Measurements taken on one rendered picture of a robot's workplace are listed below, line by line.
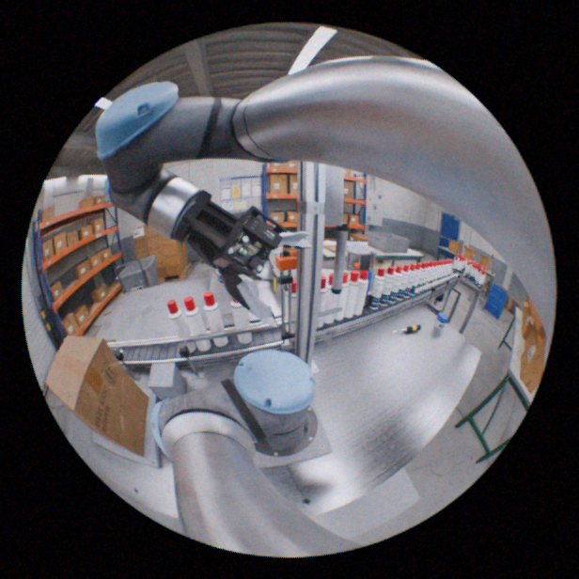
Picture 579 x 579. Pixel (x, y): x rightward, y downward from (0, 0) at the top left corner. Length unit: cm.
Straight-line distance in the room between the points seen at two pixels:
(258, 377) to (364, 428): 39
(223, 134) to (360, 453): 62
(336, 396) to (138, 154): 64
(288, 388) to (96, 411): 45
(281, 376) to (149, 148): 29
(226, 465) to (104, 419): 40
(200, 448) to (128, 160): 24
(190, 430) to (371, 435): 46
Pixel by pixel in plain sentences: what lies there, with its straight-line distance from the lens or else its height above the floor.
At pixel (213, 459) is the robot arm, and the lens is 16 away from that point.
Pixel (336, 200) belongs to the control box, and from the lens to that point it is 38.
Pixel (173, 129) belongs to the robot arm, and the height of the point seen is 140.
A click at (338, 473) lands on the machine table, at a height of 83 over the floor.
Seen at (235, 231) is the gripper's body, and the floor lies 130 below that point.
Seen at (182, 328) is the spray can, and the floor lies 99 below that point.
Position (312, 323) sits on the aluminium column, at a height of 104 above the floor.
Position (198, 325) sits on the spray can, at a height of 100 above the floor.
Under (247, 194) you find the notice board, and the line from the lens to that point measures 483.
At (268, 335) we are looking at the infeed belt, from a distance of 67.
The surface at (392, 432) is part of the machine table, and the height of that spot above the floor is 83.
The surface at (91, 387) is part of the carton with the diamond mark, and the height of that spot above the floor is 109.
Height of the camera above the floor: 133
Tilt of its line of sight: 27 degrees down
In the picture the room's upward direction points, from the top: straight up
